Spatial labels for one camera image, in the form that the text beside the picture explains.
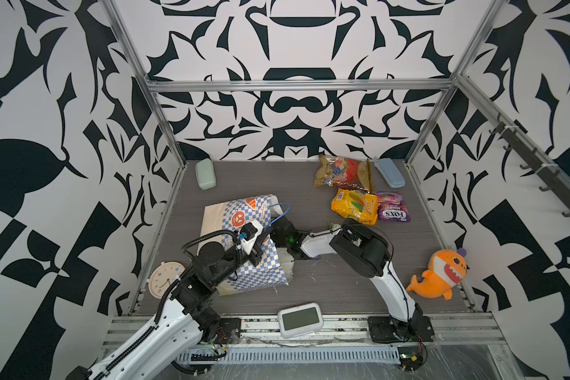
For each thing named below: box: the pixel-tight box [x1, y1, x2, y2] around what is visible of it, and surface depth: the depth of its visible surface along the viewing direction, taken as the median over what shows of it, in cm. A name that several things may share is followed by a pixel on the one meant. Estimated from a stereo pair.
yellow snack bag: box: [330, 188, 380, 226], surface depth 101 cm
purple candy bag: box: [373, 191, 412, 223], surface depth 101 cm
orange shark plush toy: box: [406, 247, 470, 301], surface depth 81 cm
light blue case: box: [373, 157, 407, 189], surface depth 116 cm
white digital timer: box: [277, 302, 324, 339], surface depth 75 cm
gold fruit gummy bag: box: [313, 154, 374, 194], surface depth 110 cm
